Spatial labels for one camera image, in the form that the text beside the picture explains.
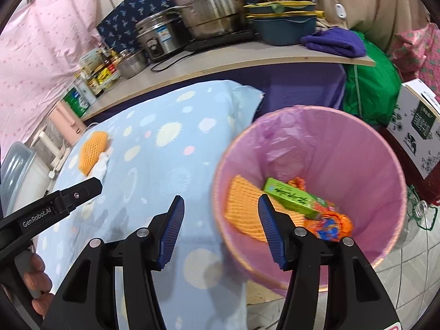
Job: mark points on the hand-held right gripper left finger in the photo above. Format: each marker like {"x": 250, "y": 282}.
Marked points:
{"x": 172, "y": 233}

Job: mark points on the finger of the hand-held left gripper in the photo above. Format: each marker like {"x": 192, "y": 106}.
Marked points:
{"x": 75, "y": 194}

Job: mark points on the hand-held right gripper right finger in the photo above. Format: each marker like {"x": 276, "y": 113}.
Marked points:
{"x": 271, "y": 233}

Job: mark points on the white tissue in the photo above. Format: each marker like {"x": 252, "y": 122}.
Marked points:
{"x": 103, "y": 166}

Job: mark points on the yellow foam fruit net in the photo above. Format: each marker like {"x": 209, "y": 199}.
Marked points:
{"x": 240, "y": 209}

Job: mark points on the green cardboard box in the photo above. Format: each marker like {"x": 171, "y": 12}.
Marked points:
{"x": 292, "y": 197}

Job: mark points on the orange foam fruit net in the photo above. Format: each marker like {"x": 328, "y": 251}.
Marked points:
{"x": 91, "y": 149}

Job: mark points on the orange bag with blue print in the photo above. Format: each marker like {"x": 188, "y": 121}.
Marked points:
{"x": 330, "y": 225}

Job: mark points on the pink-lined waste bin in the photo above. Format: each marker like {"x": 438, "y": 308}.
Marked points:
{"x": 343, "y": 144}

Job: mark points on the person's left hand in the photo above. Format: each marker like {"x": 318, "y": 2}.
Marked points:
{"x": 36, "y": 278}

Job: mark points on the white plug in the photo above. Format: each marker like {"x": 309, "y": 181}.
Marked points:
{"x": 52, "y": 174}

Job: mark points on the grey lidded container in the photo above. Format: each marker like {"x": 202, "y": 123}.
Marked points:
{"x": 17, "y": 175}

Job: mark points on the clear plastic pitcher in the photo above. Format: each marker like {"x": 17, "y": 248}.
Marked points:
{"x": 48, "y": 144}

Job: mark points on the light blue printed blanket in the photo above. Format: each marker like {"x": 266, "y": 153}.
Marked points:
{"x": 154, "y": 165}

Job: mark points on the pink appliance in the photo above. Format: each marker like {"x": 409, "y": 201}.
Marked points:
{"x": 67, "y": 123}

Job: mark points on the white carton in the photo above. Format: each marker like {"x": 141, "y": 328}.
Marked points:
{"x": 91, "y": 59}

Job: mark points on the steel bowl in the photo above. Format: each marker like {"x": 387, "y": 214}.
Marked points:
{"x": 132, "y": 65}

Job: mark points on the pink dotted curtain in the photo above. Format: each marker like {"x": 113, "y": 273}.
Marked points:
{"x": 41, "y": 48}

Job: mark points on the clear glass jar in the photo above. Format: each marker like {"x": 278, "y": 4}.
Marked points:
{"x": 421, "y": 209}

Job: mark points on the dark purple cloth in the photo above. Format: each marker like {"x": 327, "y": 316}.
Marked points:
{"x": 292, "y": 79}

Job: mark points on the silver rice cooker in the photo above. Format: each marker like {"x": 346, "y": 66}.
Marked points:
{"x": 161, "y": 37}

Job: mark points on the white box with green print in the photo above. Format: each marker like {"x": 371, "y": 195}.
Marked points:
{"x": 412, "y": 123}

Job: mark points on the wooden shelf board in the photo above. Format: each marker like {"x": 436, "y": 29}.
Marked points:
{"x": 223, "y": 60}

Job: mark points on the green bag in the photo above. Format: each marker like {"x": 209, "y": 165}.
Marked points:
{"x": 371, "y": 82}

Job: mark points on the navy floral cloth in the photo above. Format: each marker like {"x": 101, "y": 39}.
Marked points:
{"x": 130, "y": 13}

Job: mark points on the black induction cooker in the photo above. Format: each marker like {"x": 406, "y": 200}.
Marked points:
{"x": 220, "y": 41}

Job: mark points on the purple towel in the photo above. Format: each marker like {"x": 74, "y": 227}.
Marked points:
{"x": 333, "y": 43}

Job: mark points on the blue pot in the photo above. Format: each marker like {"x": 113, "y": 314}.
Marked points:
{"x": 285, "y": 29}

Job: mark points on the blue pan with yellow rim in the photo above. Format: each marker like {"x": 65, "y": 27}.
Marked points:
{"x": 282, "y": 7}

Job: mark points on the large steel pot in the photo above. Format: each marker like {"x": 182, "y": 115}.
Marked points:
{"x": 209, "y": 7}

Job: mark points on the pink floral cloth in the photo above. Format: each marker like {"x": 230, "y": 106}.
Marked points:
{"x": 419, "y": 48}

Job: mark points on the beige curtain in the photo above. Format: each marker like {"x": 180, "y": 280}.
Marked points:
{"x": 378, "y": 0}

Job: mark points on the white wall device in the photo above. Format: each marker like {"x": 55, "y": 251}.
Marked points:
{"x": 339, "y": 11}

